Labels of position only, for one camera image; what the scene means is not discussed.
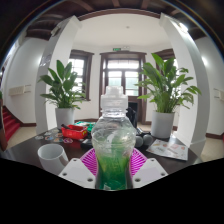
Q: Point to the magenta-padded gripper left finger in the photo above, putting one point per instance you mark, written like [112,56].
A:
[77,173]

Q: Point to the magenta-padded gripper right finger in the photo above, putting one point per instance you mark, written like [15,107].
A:
[148,172]

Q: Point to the clear plastic drink bottle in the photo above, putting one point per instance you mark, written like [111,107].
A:
[113,143]

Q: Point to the printed paper leaflet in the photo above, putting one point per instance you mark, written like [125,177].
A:
[168,150]

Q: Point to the white ceramic mug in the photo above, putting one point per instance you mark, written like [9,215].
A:
[51,157]

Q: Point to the grey round dumbbell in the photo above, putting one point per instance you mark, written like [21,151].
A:
[144,140]

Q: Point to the red plastic box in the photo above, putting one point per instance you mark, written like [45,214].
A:
[74,132]

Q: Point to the group of round stickers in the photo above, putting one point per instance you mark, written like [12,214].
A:
[53,136]

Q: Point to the green packet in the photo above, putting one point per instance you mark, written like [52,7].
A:
[87,125]

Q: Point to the black upright device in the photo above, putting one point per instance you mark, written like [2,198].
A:
[131,116]

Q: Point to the large potted plant white pot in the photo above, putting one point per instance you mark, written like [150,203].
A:
[165,90]

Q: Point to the potted leafy plant white pot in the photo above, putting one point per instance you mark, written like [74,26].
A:
[63,90]

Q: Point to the dark framed window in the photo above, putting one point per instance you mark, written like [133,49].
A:
[81,71]
[166,55]

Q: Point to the green exit sign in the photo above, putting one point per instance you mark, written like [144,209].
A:
[116,49]

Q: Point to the white wall radiator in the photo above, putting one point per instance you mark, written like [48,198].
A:
[19,90]

